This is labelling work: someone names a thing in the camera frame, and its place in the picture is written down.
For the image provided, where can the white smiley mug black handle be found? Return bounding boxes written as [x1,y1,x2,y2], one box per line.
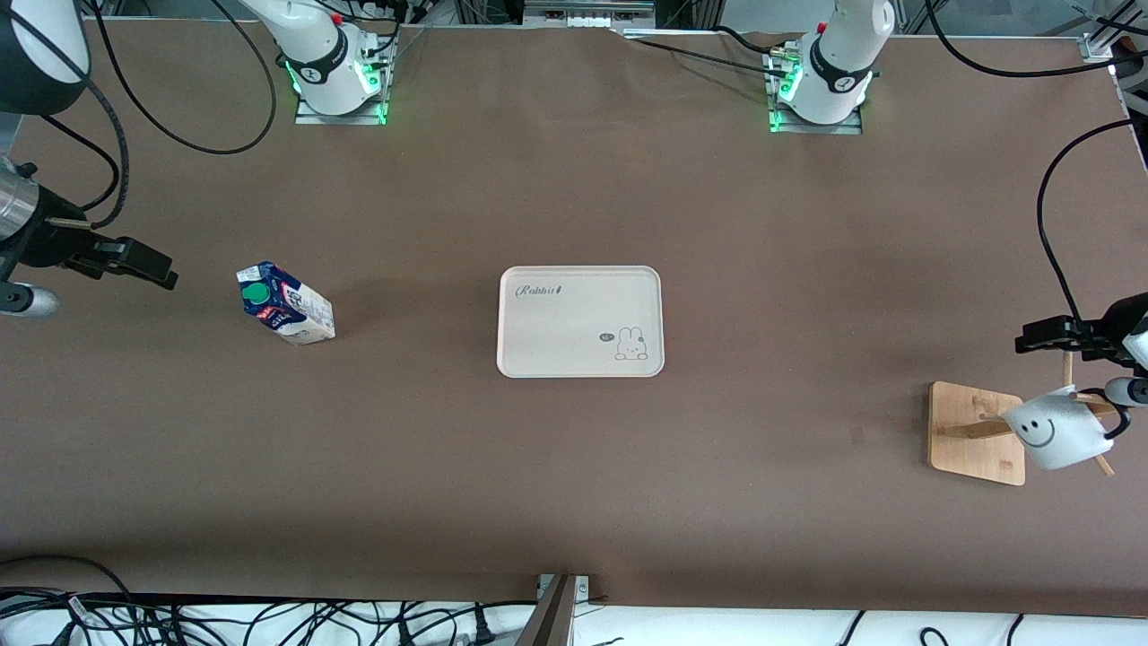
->
[1002,384,1133,471]

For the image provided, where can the blue white milk carton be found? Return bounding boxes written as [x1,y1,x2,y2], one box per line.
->
[236,261,336,346]

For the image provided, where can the wooden mug tree rack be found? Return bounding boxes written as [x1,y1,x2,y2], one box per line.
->
[928,350,1122,487]

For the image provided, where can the beige rabbit print tray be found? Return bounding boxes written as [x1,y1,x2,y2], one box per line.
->
[496,265,665,379]

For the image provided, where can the grey equipment box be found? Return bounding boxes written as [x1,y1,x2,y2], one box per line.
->
[523,0,657,30]

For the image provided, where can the long black right arm cable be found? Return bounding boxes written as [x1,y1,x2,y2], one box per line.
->
[90,0,277,155]

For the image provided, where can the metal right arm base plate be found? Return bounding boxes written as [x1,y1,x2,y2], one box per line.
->
[294,36,396,127]

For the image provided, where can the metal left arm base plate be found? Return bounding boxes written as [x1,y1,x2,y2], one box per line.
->
[767,49,864,135]

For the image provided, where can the tangled black floor cables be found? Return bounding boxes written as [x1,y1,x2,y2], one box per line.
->
[0,554,539,646]

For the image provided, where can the black base power cable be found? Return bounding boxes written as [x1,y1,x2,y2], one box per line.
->
[614,25,799,80]

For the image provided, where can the silver table edge bracket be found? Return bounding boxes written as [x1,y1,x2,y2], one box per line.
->
[536,574,591,602]

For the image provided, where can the dark camera mount post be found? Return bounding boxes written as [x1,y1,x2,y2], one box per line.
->
[516,574,579,646]

